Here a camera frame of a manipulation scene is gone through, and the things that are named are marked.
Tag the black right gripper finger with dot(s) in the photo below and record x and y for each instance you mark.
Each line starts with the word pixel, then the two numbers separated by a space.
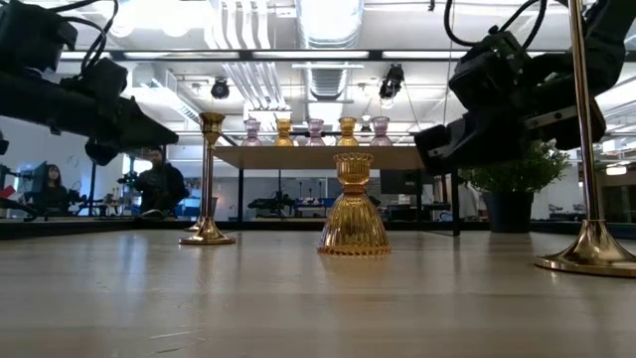
pixel 437 149

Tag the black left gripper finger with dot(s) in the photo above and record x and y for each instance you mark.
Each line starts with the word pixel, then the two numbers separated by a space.
pixel 139 129

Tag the pink glass candle holder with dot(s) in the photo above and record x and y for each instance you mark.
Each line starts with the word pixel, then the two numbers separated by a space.
pixel 316 136
pixel 380 135
pixel 252 136

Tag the amber glass candle holder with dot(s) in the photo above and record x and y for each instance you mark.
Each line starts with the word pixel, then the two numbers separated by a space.
pixel 284 136
pixel 354 224
pixel 348 135

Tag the short brass candlestick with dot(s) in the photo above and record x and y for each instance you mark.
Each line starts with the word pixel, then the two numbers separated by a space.
pixel 207 236

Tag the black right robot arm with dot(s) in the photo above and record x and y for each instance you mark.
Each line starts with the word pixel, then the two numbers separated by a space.
pixel 608 54

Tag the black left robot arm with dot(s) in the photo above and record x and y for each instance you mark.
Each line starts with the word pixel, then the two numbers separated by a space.
pixel 30 35

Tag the black background robot arm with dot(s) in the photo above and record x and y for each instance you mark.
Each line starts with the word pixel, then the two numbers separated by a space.
pixel 273 204

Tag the person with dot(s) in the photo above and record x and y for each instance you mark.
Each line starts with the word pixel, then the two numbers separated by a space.
pixel 161 186
pixel 52 191

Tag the green potted plant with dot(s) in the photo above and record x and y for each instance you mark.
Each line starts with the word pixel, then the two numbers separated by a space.
pixel 512 209

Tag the black ceiling spotlight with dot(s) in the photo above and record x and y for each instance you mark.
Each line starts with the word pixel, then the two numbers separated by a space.
pixel 392 79
pixel 220 88

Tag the wooden shelf black metal legs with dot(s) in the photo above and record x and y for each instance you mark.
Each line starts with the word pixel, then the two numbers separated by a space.
pixel 298 156

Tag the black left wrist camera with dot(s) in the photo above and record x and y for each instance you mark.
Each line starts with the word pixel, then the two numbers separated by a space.
pixel 102 82

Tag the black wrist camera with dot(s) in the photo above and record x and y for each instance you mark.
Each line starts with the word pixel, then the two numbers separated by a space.
pixel 489 74
pixel 102 82

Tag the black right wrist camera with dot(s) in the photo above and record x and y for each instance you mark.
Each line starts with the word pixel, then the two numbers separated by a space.
pixel 489 74

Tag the black aluminium frame rail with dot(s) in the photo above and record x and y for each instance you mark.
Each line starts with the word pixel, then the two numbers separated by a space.
pixel 278 225

